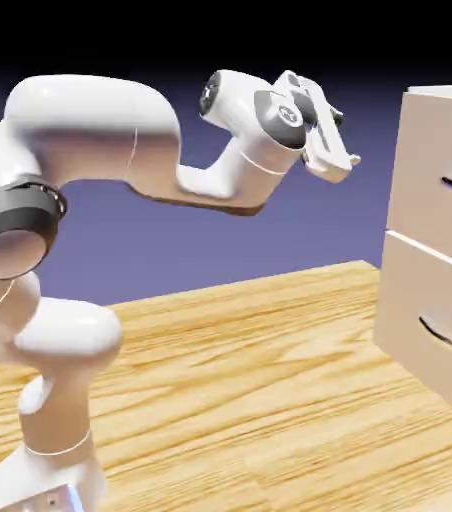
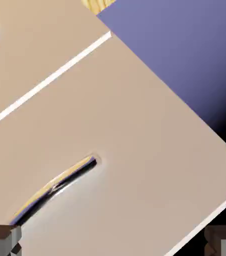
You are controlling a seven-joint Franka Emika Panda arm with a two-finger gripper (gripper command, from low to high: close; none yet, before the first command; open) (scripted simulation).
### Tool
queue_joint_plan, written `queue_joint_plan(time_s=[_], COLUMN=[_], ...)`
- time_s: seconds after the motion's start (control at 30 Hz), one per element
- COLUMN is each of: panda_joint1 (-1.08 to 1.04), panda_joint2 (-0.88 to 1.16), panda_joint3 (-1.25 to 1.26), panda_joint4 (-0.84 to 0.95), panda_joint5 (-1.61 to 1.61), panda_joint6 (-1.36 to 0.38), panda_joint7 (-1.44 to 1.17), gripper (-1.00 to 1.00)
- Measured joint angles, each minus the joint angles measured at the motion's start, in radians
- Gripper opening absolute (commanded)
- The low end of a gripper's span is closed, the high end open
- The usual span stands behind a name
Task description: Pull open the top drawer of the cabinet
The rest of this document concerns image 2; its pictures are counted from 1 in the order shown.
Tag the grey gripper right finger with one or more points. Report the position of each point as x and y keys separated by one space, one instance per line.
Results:
x=223 y=240

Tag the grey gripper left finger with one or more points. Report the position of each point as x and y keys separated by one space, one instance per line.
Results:
x=3 y=240

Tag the beige painted cabinet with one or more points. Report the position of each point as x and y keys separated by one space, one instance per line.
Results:
x=125 y=112

